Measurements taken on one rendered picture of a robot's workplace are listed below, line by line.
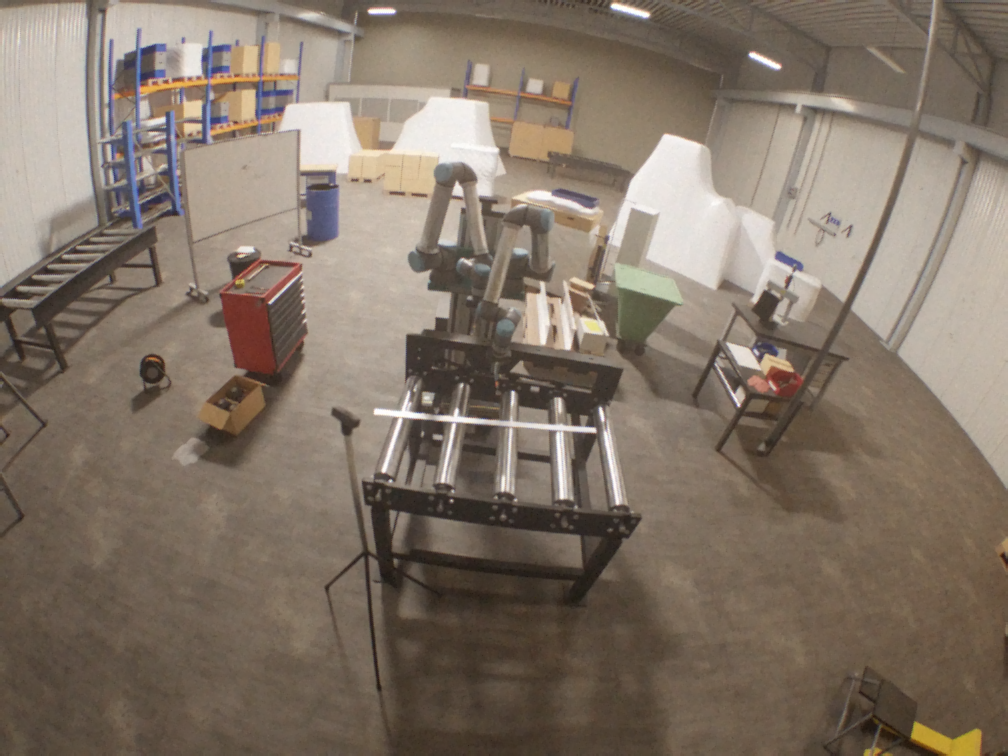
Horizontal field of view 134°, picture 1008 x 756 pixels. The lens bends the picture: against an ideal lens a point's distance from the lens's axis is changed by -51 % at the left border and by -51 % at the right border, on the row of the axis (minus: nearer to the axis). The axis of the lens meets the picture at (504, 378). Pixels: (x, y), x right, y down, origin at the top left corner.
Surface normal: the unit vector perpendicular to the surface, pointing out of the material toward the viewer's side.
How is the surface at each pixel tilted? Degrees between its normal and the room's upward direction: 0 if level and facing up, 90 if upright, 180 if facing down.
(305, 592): 0
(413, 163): 90
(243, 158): 90
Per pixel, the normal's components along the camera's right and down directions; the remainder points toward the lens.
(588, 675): 0.15, -0.79
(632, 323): -0.22, 0.70
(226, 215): 0.88, 0.39
